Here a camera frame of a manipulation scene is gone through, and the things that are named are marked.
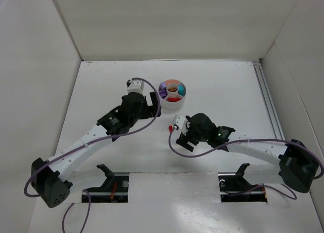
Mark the white round divided container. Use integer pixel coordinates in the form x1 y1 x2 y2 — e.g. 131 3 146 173
158 81 187 110

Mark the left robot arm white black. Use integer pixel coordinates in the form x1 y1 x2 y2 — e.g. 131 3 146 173
28 92 161 208

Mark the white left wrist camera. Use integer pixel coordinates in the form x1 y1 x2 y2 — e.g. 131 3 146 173
127 80 144 95

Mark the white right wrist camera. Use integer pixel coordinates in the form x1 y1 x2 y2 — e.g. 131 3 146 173
172 115 190 135

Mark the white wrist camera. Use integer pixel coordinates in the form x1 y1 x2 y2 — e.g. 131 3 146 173
127 80 144 95
172 115 190 135

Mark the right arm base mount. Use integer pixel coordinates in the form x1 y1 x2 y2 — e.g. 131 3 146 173
218 163 267 203

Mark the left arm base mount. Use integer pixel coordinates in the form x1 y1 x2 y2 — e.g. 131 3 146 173
86 164 130 204

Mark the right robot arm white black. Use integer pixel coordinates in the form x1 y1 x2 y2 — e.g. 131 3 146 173
173 113 323 194

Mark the teal lego brick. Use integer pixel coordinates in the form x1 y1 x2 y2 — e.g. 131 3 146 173
178 85 186 97

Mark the aluminium rail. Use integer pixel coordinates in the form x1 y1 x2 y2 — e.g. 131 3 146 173
252 61 285 140

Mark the red lego brick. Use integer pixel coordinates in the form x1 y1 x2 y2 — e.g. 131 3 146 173
167 98 181 102

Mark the purple rounded lego piece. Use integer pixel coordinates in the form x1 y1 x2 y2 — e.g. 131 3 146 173
159 90 168 99

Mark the orange round lego piece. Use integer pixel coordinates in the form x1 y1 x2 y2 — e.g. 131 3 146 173
165 79 180 85

